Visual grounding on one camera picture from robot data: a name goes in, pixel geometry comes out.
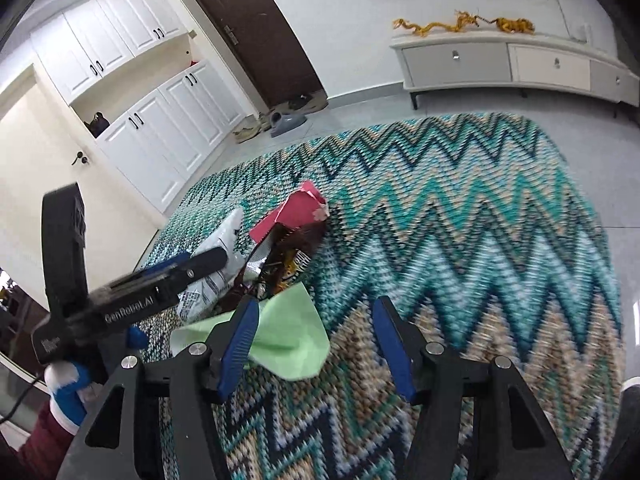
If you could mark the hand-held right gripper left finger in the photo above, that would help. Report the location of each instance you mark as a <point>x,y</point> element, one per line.
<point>240,345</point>

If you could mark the black bag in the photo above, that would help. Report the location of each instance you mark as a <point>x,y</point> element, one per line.
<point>100,125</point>

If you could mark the red pink wrapper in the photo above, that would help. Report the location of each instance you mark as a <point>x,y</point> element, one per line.
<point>295,205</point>

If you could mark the cream interior door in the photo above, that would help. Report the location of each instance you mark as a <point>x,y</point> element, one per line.
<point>35,150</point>

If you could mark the brown snack wrapper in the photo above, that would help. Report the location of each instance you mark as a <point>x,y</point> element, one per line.
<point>290,260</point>

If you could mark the person's left hand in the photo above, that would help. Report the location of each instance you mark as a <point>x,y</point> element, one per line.
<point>67,385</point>

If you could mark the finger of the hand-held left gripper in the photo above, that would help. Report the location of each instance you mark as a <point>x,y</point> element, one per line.
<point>155,269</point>
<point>205,262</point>

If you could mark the white router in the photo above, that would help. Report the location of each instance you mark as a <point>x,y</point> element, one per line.
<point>581,32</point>

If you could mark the zigzag knitted blanket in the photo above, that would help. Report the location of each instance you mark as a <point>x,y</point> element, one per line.
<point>450,210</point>

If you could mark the long golden dragon ornament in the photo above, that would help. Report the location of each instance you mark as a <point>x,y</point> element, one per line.
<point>435,26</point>

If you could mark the grey slipper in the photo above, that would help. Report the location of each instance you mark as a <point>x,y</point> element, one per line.
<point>285,122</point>

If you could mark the dark brown entrance door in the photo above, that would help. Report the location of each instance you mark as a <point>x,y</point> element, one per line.
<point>250,30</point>

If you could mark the dark cloth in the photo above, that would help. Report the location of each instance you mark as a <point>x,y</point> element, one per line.
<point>625,435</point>

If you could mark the white plastic package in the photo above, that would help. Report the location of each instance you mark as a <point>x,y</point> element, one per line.
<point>227,232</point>

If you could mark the white base cabinets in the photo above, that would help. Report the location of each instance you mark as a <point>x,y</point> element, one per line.
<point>170,125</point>

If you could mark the white wall cabinets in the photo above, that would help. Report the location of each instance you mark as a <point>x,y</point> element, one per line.
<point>105,30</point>

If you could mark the grey television cabinet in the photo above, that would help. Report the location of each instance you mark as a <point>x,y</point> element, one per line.
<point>460,67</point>

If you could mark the black shoes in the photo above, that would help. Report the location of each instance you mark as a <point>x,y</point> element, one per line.
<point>300,101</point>

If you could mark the beige slippers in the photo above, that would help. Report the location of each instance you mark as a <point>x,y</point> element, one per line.
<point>247,134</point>

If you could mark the person's left forearm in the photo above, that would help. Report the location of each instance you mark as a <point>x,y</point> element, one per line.
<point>45,445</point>

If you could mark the short golden dragon ornament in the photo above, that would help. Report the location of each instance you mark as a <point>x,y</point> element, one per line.
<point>515,26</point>

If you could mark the dark wooden cabinet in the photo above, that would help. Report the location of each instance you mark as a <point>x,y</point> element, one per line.
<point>15,330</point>

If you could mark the green paper sheet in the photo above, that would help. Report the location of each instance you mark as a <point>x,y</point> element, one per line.
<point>285,330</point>

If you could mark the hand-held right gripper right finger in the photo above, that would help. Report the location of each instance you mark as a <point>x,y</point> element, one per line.
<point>395,350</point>

